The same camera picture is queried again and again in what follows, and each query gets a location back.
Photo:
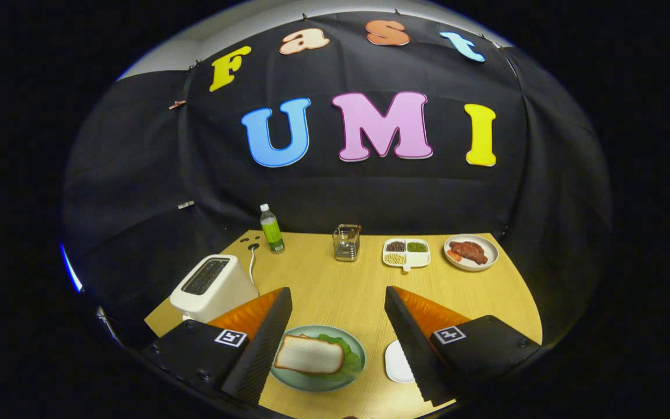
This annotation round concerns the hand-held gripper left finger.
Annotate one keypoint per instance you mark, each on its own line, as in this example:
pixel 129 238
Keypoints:
pixel 262 355

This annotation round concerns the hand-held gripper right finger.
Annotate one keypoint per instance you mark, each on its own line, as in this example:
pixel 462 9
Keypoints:
pixel 413 355

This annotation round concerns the white bread slice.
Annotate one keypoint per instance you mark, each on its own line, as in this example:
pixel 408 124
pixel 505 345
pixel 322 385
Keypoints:
pixel 309 355

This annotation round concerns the green lettuce leaf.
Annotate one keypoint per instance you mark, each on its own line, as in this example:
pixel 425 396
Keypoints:
pixel 353 361

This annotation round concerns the white plate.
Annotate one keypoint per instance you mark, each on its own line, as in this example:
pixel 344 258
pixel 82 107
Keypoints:
pixel 396 364

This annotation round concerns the grey-green plate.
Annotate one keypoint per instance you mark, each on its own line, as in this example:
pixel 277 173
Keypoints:
pixel 312 384

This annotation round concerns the white toaster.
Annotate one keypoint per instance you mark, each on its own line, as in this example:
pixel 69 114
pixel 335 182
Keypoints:
pixel 218 297

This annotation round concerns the white divided dish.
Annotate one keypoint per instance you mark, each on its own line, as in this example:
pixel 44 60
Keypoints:
pixel 406 266

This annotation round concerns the yellow beans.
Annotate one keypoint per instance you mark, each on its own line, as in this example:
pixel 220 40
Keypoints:
pixel 394 259

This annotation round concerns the green beans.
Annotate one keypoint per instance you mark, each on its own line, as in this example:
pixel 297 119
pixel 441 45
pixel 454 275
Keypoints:
pixel 417 247

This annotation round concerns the dark beans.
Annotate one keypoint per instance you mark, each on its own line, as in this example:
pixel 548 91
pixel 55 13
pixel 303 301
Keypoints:
pixel 395 246

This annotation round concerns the brown meat slice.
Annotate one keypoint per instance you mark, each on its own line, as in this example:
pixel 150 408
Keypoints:
pixel 470 251

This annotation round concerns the green label water bottle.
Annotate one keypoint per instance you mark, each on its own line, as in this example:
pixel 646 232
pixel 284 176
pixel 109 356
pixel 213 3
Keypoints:
pixel 273 235

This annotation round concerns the metal utensil holder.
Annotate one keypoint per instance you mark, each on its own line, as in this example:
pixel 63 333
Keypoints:
pixel 346 250

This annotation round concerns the round plate with meat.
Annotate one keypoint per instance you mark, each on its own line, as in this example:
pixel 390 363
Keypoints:
pixel 491 257

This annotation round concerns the silver cloth clip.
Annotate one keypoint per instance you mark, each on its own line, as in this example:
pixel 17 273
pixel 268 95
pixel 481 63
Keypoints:
pixel 185 205

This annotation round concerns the computer monitor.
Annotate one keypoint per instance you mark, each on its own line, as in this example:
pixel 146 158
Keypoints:
pixel 71 270

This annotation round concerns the copper cloth clip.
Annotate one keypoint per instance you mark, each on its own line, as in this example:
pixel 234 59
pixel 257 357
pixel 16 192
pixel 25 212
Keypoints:
pixel 177 105

